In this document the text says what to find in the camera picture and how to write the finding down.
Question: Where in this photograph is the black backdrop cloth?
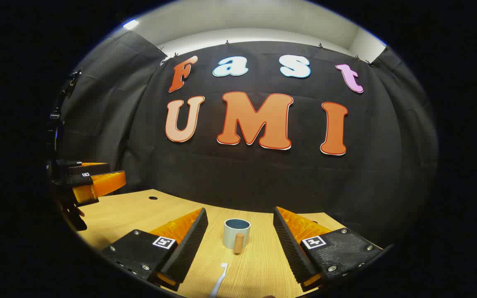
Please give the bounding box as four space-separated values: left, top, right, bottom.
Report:
58 31 440 249

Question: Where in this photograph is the wooden desktop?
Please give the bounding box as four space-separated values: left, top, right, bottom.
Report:
75 189 384 298

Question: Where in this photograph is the pale green cup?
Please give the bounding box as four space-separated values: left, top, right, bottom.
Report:
223 219 251 254

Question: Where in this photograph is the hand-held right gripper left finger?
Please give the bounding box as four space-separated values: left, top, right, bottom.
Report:
102 208 209 291

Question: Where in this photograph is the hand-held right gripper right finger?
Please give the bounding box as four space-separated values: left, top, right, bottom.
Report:
273 206 394 292

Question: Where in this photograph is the white toothbrush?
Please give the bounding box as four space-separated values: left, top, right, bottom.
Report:
210 262 229 298

